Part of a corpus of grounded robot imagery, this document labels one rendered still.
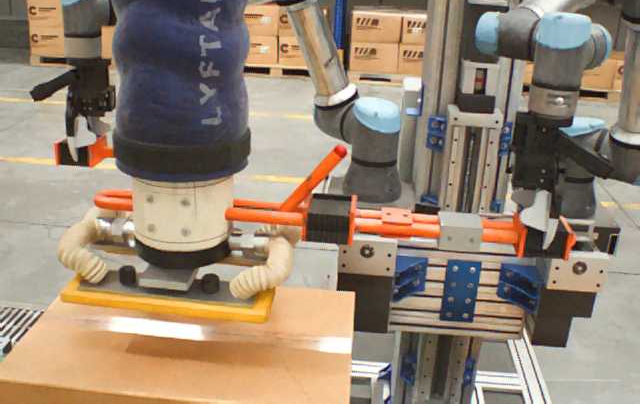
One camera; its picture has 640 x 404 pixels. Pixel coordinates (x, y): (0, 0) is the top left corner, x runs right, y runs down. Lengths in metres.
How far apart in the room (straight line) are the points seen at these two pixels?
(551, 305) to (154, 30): 1.16
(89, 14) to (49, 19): 7.88
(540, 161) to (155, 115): 0.59
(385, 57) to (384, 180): 6.63
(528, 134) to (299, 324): 0.56
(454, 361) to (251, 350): 0.93
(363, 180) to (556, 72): 0.72
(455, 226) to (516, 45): 0.32
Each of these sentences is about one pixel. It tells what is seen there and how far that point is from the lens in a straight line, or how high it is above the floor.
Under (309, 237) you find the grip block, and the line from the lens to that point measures 1.08.
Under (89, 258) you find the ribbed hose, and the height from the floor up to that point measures 1.14.
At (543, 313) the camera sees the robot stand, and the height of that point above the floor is 0.82.
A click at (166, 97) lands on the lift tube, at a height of 1.42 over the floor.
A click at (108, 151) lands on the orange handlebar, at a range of 1.45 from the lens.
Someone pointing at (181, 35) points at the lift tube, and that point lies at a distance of 0.98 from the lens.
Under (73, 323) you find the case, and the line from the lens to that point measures 1.34.
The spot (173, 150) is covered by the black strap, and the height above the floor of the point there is 1.34.
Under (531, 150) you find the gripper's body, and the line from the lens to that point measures 1.09.
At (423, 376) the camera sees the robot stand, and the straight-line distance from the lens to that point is 2.03.
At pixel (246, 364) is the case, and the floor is 0.95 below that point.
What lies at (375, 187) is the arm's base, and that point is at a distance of 1.63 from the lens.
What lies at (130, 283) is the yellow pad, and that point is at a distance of 1.12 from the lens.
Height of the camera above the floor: 1.64
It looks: 21 degrees down
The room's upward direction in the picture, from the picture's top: 3 degrees clockwise
